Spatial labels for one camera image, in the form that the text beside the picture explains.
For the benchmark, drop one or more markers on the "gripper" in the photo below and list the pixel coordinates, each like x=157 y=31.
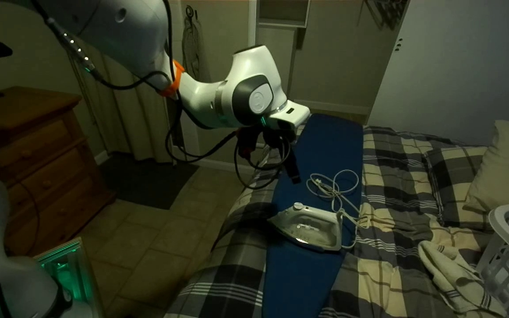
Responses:
x=277 y=140

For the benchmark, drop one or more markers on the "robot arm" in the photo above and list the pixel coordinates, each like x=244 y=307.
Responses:
x=219 y=99

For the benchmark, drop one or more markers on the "white steam iron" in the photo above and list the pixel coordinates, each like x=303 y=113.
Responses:
x=312 y=225

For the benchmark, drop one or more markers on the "blue ironing board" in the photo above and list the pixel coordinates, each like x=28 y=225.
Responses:
x=325 y=150

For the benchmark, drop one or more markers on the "plaid bed cover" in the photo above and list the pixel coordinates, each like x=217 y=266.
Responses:
x=391 y=176

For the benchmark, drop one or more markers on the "dark floor mat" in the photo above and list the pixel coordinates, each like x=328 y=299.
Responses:
x=148 y=179

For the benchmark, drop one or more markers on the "beige curtain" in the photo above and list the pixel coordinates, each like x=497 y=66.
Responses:
x=122 y=115

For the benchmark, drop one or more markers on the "plaid pillow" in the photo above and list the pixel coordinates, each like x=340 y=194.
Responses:
x=453 y=176

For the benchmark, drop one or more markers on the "white wardrobe door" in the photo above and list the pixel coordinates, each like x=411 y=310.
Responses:
x=457 y=66

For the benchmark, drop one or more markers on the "cream striped towel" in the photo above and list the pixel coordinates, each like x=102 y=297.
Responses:
x=451 y=274

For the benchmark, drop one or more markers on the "beige pillow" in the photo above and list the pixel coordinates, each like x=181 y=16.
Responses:
x=508 y=168

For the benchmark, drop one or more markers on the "wooden chest of drawers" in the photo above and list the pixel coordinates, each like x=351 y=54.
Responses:
x=38 y=154

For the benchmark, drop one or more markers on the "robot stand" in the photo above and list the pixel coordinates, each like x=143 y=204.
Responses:
x=71 y=269

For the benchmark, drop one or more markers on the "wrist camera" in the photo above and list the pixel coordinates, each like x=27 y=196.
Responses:
x=247 y=141

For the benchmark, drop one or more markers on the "bag on wall hook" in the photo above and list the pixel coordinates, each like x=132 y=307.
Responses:
x=193 y=48

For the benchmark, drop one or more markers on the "wall shelf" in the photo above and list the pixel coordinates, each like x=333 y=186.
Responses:
x=283 y=13

